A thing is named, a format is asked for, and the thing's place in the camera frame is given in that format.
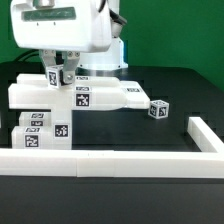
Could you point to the white chair seat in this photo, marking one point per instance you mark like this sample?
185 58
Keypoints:
61 121

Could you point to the white tagged cube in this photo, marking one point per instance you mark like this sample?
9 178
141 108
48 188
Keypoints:
158 109
54 75

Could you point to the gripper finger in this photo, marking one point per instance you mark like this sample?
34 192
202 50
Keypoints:
71 60
48 59

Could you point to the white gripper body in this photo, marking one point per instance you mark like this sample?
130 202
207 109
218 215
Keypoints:
62 25

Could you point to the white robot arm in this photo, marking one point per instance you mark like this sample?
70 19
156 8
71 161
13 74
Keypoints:
61 30

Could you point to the white U-shaped obstacle fence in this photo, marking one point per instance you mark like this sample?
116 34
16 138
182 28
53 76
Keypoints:
207 162

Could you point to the white chair back frame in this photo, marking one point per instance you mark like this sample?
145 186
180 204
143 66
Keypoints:
31 91

